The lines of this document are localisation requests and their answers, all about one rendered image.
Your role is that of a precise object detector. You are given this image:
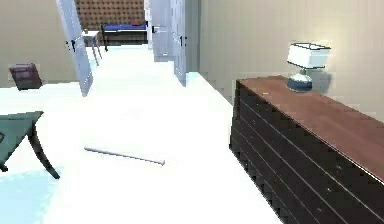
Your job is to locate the white shade table lamp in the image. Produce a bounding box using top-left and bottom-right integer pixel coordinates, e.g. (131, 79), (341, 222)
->
(286, 42), (332, 93)

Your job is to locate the maroon box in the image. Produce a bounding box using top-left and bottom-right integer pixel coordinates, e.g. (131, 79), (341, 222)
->
(8, 63), (44, 91)

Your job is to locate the white baseball bat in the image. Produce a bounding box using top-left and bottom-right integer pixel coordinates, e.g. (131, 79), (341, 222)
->
(83, 146), (166, 167)

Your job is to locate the white room door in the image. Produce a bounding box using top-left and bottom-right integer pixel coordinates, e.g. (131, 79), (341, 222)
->
(148, 0), (175, 63)
(55, 0), (94, 98)
(170, 0), (188, 88)

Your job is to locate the dark brown chest of drawers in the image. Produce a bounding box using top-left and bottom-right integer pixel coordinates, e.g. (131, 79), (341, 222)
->
(229, 75), (384, 224)

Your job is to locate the dark green table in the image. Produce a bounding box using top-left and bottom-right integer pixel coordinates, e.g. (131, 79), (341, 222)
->
(0, 110), (61, 180)

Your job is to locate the small white side table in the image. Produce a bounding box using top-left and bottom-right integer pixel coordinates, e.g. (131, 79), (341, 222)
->
(81, 30), (103, 67)

